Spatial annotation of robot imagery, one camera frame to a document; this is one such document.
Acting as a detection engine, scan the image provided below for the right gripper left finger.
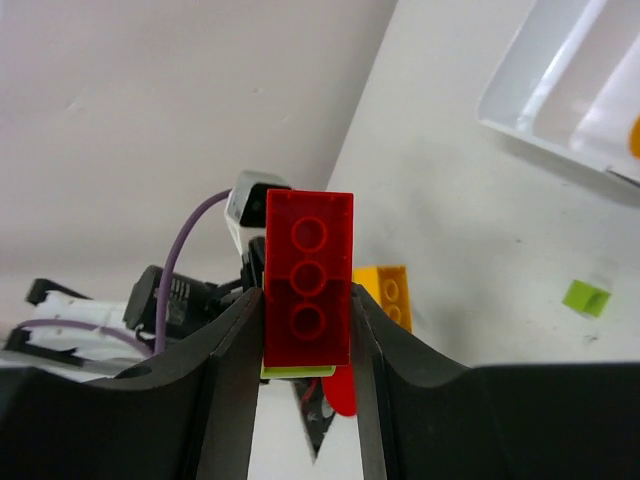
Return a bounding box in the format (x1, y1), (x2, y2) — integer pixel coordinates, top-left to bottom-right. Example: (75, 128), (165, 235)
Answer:
(1, 288), (264, 479)

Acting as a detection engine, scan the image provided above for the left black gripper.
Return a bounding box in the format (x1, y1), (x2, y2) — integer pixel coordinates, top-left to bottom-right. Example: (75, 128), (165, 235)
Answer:
(123, 237), (265, 345)

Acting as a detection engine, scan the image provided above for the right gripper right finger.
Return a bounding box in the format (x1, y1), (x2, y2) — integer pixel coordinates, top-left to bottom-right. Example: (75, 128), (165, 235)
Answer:
(351, 285), (639, 479)

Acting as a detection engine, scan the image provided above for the long red lego brick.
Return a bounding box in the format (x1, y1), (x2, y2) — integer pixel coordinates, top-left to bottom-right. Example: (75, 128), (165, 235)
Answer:
(263, 189), (354, 367)

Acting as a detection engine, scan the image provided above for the long yellow lego brick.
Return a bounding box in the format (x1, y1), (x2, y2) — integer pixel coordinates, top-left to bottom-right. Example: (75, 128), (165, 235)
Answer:
(353, 265), (413, 333)

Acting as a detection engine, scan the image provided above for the sloped green lego brick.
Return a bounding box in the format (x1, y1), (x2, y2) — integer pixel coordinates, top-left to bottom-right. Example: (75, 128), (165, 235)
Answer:
(260, 366), (336, 380)

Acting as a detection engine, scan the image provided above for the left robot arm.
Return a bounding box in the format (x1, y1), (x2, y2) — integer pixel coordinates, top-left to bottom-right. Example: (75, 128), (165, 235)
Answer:
(2, 236), (265, 370)

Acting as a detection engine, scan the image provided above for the small green lego stud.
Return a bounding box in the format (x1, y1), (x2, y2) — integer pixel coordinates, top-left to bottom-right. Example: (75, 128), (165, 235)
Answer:
(562, 280), (611, 318)

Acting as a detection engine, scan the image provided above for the white divided sorting tray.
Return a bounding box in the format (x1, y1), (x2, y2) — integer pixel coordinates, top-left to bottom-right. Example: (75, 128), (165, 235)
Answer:
(477, 1), (639, 186)

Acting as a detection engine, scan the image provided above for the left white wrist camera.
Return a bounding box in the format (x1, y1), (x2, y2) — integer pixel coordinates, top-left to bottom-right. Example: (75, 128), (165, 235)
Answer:
(224, 170), (292, 255)

